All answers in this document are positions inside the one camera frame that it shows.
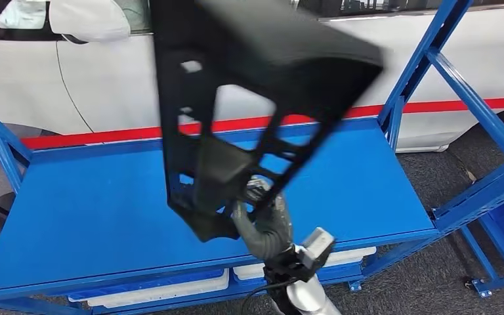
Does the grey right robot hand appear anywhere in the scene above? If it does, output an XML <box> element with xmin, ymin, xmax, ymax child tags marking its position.
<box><xmin>230</xmin><ymin>176</ymin><xmax>294</xmax><ymax>262</ymax></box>

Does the black plastic frame part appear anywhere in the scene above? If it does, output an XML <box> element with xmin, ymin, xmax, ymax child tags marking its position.
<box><xmin>150</xmin><ymin>0</ymin><xmax>385</xmax><ymax>243</ymax></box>

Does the blue metal shelf rack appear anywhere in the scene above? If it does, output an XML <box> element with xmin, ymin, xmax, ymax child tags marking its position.
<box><xmin>0</xmin><ymin>0</ymin><xmax>504</xmax><ymax>315</ymax></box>

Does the white car with red stripe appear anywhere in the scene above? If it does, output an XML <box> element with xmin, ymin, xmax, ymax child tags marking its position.
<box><xmin>0</xmin><ymin>0</ymin><xmax>504</xmax><ymax>153</ymax></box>

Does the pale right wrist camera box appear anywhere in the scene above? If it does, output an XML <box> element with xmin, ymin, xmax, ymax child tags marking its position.
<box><xmin>295</xmin><ymin>226</ymin><xmax>336</xmax><ymax>272</ymax></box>

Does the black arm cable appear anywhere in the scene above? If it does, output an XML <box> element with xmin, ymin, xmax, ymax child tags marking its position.
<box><xmin>240</xmin><ymin>278</ymin><xmax>299</xmax><ymax>315</ymax></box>

